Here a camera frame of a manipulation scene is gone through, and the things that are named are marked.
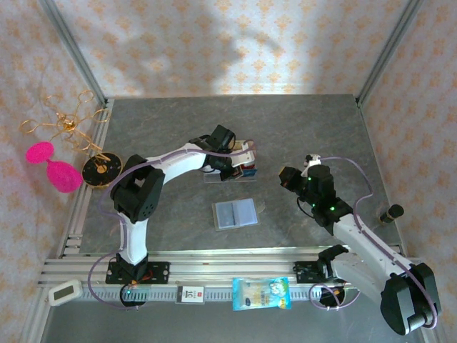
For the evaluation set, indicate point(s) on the red VIP card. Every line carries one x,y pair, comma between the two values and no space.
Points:
248,166

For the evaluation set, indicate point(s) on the aluminium table side rail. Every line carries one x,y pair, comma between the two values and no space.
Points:
371,143
73,228

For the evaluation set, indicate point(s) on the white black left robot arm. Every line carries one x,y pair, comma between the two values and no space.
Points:
178,160

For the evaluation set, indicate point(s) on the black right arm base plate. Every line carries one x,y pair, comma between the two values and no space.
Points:
305,271

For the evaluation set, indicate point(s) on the white label card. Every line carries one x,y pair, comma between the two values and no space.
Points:
190,294

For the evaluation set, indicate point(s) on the clear acrylic card stand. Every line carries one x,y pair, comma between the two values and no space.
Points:
210,178

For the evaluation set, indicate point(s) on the blue snack packet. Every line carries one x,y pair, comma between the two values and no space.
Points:
261,293

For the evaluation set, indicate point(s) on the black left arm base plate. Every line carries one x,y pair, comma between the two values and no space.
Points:
159,272

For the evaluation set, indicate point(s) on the pink goblet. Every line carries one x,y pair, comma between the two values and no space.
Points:
60,175

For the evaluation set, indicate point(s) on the aluminium frame post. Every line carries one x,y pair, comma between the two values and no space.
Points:
389,50
71,50

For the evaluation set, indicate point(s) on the black cylinder brown end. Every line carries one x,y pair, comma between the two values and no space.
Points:
392,213

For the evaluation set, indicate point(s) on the dark blue credit card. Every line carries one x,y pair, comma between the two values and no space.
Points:
250,173

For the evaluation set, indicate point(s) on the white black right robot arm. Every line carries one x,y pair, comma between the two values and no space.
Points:
371,250

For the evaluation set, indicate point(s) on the gold credit card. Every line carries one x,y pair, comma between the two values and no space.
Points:
238,144

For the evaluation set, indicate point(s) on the beige card holder wallet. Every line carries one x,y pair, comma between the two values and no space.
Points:
246,212

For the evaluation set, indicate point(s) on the white digital timer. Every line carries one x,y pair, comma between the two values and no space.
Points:
65,293

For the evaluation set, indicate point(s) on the grey metal sheet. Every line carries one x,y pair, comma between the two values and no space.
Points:
214,325

